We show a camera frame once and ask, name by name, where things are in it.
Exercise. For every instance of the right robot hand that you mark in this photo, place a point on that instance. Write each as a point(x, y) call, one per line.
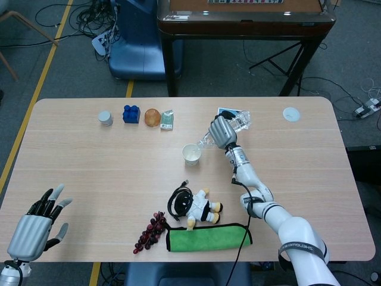
point(221, 131)

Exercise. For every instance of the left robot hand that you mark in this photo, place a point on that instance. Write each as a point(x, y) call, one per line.
point(29, 238)

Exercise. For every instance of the clear plastic bottle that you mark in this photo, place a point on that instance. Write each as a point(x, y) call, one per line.
point(242, 122)

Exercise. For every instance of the white paper cup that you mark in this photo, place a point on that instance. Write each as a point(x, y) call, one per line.
point(192, 158)

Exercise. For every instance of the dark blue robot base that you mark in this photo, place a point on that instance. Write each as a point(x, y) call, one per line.
point(187, 274)

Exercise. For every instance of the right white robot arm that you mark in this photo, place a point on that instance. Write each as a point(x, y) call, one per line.
point(297, 232)

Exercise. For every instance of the photo postcard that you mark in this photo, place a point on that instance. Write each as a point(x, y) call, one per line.
point(219, 109)

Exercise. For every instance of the small green white packet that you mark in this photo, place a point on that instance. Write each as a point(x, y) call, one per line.
point(167, 120)

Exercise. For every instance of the orange translucent dome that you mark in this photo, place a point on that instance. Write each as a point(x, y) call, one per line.
point(152, 118)

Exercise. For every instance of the white round grommet cover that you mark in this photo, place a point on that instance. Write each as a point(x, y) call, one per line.
point(291, 114)

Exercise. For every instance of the black tripod stand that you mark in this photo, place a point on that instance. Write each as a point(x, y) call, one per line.
point(275, 64)

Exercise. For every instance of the blue toy building block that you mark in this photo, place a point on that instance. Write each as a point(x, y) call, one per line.
point(131, 114)

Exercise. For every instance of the brown mahjong table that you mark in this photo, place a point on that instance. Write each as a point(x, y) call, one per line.
point(247, 26)

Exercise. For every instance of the green microfiber cloth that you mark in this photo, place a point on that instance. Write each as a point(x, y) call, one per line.
point(208, 238)

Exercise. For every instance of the small white jar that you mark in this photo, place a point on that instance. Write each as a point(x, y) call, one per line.
point(105, 118)

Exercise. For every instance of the blue machine base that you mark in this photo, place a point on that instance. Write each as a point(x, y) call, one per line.
point(134, 53)

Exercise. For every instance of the dark red plastic grapes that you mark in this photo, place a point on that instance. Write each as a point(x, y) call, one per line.
point(151, 231)

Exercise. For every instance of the row of mahjong tiles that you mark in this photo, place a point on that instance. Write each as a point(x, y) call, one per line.
point(244, 1)

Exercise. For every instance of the black box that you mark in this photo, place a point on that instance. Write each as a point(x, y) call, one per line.
point(364, 164)

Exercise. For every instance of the white floor power strip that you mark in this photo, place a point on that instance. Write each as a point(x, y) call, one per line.
point(367, 108)

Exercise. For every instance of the white chair wooden legs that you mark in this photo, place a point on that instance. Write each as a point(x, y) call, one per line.
point(26, 22)

